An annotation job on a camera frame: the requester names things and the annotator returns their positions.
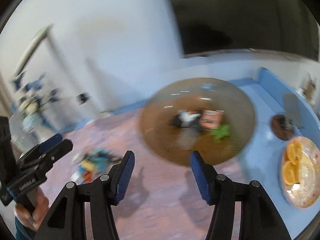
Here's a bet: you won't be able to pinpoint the person's left hand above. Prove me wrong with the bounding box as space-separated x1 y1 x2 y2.
14 187 49 231

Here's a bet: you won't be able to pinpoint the white lamp pole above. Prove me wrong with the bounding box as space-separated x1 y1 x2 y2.
10 24 96 120

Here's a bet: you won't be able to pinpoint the pink patterned table cloth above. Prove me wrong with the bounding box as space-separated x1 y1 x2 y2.
30 107 251 240

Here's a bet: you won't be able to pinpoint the black wall television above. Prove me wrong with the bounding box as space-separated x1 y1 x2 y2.
170 0 319 61

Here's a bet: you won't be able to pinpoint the items inside bowl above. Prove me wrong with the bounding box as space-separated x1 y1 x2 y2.
170 109 231 142

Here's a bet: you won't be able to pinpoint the yellow black small box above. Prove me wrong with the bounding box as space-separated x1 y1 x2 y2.
78 160 97 173

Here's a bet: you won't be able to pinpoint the grey metal spatula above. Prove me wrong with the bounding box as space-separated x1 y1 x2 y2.
283 93 303 129

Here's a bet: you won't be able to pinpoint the green plastic leaf toy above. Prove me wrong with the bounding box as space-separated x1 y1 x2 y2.
83 148 123 172

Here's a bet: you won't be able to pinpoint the blue white artificial flowers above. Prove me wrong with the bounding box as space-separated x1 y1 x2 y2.
11 72 60 116

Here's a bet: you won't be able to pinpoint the plate with orange slices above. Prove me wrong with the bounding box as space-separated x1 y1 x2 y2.
279 137 319 209

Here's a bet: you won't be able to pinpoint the amber ribbed glass bowl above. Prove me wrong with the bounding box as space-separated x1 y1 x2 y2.
139 77 256 166

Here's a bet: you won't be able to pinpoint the dark round coaster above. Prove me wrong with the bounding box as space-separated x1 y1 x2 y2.
270 114 294 141

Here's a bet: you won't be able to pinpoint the white ribbed vase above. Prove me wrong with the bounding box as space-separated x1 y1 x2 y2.
22 112 44 135

